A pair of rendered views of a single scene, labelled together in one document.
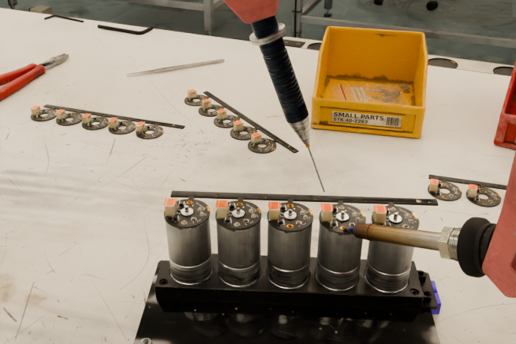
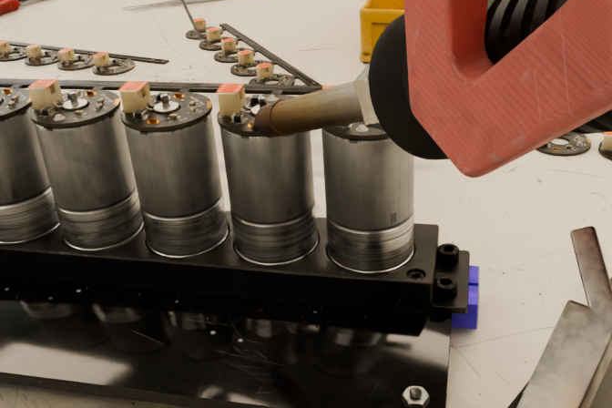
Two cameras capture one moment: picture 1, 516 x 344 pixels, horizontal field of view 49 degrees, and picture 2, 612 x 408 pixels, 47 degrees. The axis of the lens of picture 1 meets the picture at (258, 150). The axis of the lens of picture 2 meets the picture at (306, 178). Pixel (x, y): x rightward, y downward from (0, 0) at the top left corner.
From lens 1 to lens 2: 16 cm
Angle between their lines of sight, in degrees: 10
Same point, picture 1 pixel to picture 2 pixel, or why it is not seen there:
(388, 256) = (350, 190)
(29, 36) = not seen: outside the picture
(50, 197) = not seen: outside the picture
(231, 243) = (53, 156)
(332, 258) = (241, 193)
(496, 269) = (429, 91)
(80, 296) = not seen: outside the picture
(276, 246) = (136, 165)
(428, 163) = not seen: hidden behind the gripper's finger
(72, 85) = (45, 21)
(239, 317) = (76, 304)
